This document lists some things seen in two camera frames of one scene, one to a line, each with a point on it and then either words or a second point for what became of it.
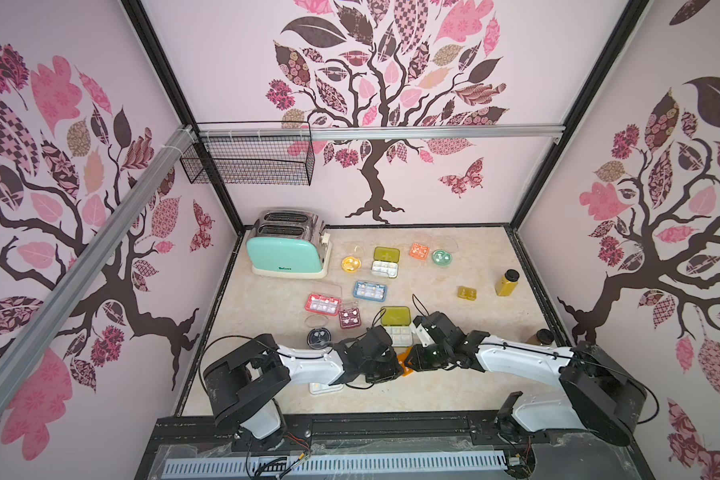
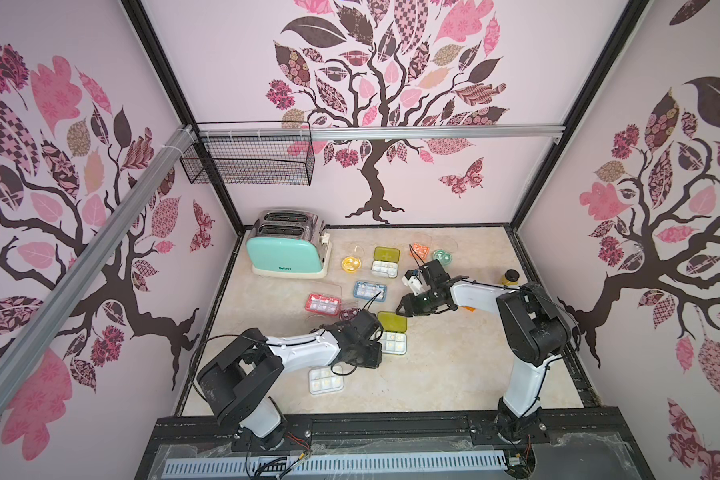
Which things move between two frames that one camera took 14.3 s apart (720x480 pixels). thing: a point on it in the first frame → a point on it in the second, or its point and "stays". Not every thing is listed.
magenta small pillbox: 349,318 stays
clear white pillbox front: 318,388 stays
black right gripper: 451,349 → 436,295
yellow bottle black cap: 509,282 stays
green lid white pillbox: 397,321 stays
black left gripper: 393,372 → 376,360
